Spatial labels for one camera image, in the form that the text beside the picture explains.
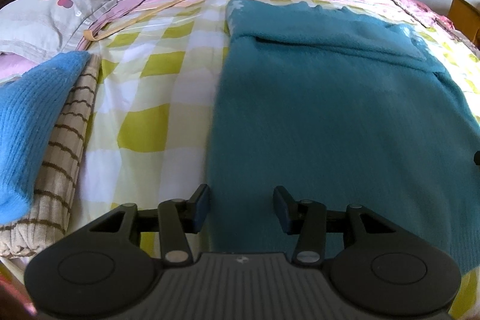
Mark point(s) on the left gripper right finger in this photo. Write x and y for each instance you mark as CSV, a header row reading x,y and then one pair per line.
x,y
307,220

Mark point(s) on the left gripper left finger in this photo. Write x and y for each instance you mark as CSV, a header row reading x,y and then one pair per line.
x,y
178,217

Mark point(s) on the teal knitted sweater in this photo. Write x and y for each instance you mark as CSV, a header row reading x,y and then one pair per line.
x,y
339,108

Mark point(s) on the yellow white checkered bedsheet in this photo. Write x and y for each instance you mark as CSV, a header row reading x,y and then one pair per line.
x,y
148,136

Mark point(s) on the beige brown striped garment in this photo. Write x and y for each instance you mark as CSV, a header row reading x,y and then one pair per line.
x,y
54,190

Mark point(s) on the bright blue knitted garment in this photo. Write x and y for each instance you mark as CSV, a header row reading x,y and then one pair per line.
x,y
30,107

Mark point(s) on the grey pillow with red dots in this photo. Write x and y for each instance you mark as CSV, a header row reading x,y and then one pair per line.
x,y
39,29

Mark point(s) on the wooden side cabinet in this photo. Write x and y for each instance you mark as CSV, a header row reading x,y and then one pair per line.
x,y
466,19

